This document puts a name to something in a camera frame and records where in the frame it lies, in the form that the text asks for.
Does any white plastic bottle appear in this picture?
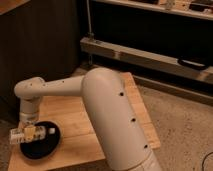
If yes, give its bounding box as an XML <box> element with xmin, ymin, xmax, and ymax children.
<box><xmin>9</xmin><ymin>126</ymin><xmax>56</xmax><ymax>145</ymax></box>

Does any wooden shelf with items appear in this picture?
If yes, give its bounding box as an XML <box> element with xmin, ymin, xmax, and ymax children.
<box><xmin>94</xmin><ymin>0</ymin><xmax>213</xmax><ymax>21</ymax></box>

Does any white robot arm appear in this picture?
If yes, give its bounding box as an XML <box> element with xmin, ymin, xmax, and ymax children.
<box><xmin>10</xmin><ymin>68</ymin><xmax>162</xmax><ymax>171</ymax></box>

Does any black ceramic bowl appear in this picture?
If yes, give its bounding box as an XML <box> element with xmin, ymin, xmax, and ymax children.
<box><xmin>20</xmin><ymin>121</ymin><xmax>61</xmax><ymax>160</ymax></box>

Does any grey metal rail beam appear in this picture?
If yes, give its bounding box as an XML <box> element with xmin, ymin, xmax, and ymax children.
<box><xmin>80</xmin><ymin>37</ymin><xmax>213</xmax><ymax>84</ymax></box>

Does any metal vertical pole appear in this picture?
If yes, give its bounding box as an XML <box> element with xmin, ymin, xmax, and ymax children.
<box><xmin>86</xmin><ymin>0</ymin><xmax>94</xmax><ymax>41</ymax></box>

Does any wooden table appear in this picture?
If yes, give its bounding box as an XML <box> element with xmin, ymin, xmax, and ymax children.
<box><xmin>8</xmin><ymin>72</ymin><xmax>161</xmax><ymax>171</ymax></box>

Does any dark wooden cabinet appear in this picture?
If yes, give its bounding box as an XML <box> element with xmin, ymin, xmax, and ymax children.
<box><xmin>0</xmin><ymin>0</ymin><xmax>79</xmax><ymax>122</ymax></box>

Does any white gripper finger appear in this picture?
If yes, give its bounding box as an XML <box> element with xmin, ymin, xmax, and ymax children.
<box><xmin>24</xmin><ymin>125</ymin><xmax>36</xmax><ymax>142</ymax></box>
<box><xmin>17</xmin><ymin>122</ymin><xmax>25</xmax><ymax>130</ymax></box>

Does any black handle object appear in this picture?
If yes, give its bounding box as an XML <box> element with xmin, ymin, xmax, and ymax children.
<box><xmin>177</xmin><ymin>58</ymin><xmax>211</xmax><ymax>70</ymax></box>

